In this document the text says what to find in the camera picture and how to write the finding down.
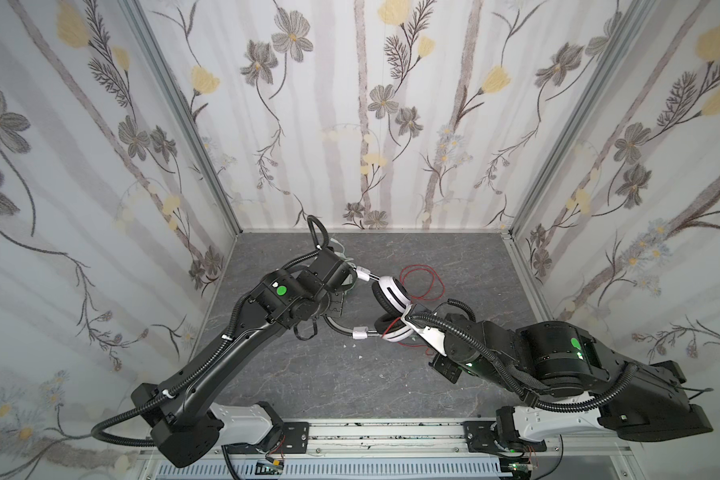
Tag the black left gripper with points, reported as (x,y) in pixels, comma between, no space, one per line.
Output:
(341,274)

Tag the mint green headphones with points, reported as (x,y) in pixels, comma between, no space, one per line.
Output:
(352,277)

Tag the white black headphones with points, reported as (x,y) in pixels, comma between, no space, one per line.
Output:
(393,298)

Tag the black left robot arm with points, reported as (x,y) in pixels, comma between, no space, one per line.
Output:
(178,417)

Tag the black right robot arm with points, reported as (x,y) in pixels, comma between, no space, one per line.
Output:
(566,380)

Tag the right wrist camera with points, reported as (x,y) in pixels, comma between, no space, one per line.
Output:
(432,336)

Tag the white slotted cable duct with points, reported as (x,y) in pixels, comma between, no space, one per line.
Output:
(372,468)

